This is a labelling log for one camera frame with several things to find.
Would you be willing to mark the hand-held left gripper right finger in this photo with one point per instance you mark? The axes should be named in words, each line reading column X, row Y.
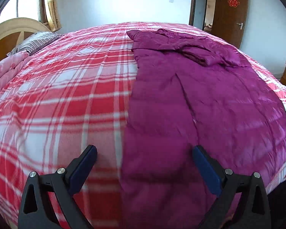
column 207, row 169

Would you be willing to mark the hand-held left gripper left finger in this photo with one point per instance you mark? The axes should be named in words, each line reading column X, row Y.
column 82, row 169

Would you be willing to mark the magenta puffer jacket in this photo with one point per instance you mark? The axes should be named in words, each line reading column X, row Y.
column 193, row 105

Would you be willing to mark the red plaid bed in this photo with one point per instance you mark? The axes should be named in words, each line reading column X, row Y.
column 62, row 95

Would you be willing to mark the brown wooden door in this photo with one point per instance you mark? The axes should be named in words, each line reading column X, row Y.
column 228, row 26

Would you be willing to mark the pink floral folded quilt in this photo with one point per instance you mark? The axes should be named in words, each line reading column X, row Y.
column 4, row 71

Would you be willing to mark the striped pillow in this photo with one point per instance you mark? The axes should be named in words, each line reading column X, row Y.
column 35, row 43

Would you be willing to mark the red paper door decoration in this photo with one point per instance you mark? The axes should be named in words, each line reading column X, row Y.
column 233, row 0

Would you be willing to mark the cream wooden bed headboard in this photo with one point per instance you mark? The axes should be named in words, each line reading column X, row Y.
column 12, row 28

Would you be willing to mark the yellow curtain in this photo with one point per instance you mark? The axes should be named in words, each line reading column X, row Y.
column 52, row 7

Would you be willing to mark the brown door frame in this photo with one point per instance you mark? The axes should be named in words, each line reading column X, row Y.
column 193, row 2

